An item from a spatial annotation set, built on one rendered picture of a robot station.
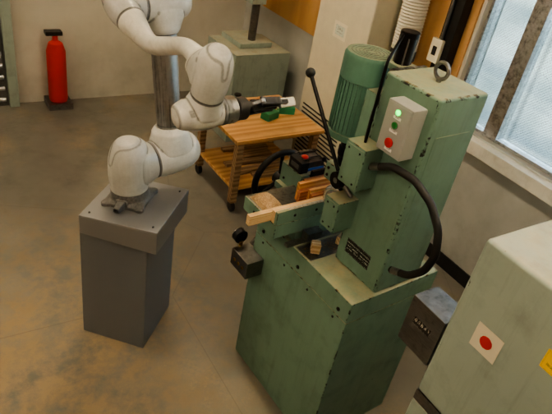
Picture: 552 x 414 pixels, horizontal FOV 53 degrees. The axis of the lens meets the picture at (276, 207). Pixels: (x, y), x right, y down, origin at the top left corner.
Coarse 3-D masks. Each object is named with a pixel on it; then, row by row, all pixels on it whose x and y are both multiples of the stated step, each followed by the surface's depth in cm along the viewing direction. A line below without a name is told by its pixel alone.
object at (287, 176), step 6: (288, 162) 226; (282, 168) 228; (288, 168) 224; (282, 174) 228; (288, 174) 225; (294, 174) 221; (300, 174) 219; (306, 174) 220; (282, 180) 229; (288, 180) 225; (294, 180) 222; (300, 180) 219
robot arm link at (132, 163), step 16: (112, 144) 217; (128, 144) 214; (144, 144) 218; (112, 160) 215; (128, 160) 213; (144, 160) 217; (112, 176) 218; (128, 176) 216; (144, 176) 220; (128, 192) 221; (144, 192) 225
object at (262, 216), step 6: (312, 198) 209; (288, 204) 203; (264, 210) 197; (270, 210) 198; (252, 216) 193; (258, 216) 195; (264, 216) 197; (270, 216) 199; (246, 222) 195; (252, 222) 195; (258, 222) 196
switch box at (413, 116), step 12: (396, 108) 157; (408, 108) 154; (420, 108) 155; (384, 120) 162; (396, 120) 158; (408, 120) 154; (420, 120) 156; (384, 132) 163; (408, 132) 156; (420, 132) 159; (396, 144) 160; (408, 144) 159; (396, 156) 161; (408, 156) 162
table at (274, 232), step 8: (280, 184) 228; (272, 192) 216; (280, 192) 217; (288, 192) 218; (248, 200) 210; (280, 200) 212; (288, 200) 213; (248, 208) 211; (256, 208) 206; (312, 216) 207; (320, 216) 210; (264, 224) 203; (272, 224) 199; (280, 224) 199; (288, 224) 201; (296, 224) 204; (304, 224) 207; (312, 224) 210; (320, 224) 213; (272, 232) 200; (280, 232) 201; (288, 232) 204
